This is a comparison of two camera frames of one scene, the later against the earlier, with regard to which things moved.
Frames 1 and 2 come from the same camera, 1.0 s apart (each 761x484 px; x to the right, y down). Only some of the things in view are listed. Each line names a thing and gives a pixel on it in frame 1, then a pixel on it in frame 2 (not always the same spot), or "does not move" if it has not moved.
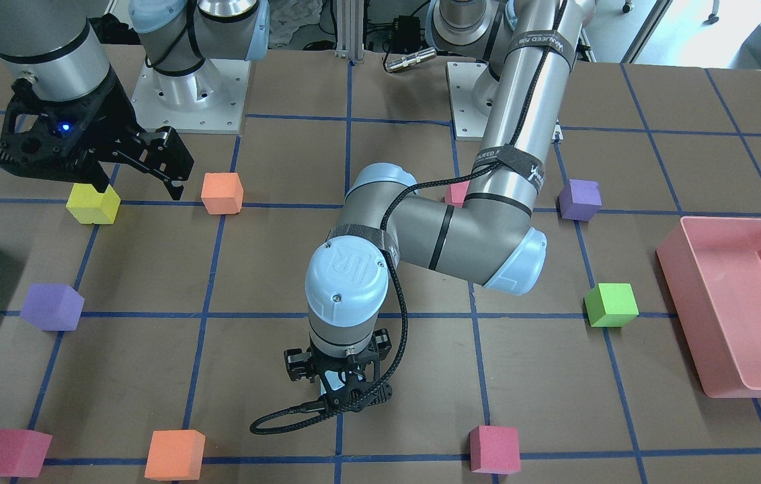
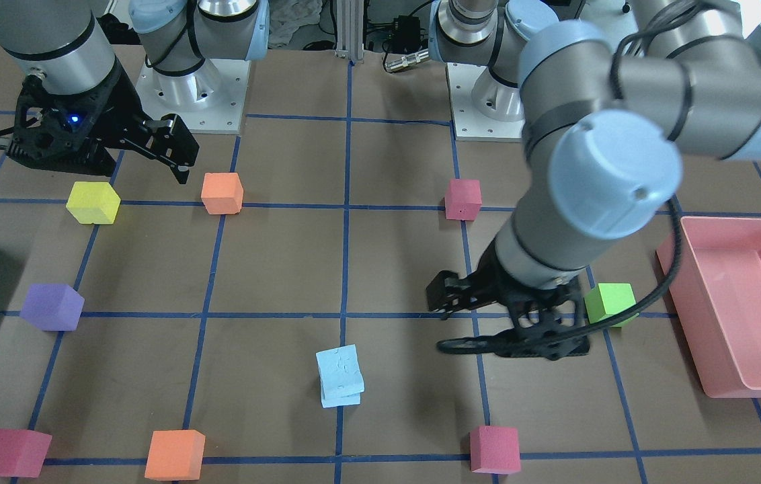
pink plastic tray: (740, 290) does not move
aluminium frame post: (349, 15) does not move
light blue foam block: (334, 381) to (351, 399)
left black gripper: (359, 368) to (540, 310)
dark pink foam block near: (495, 450) does not move
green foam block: (611, 305) does not move
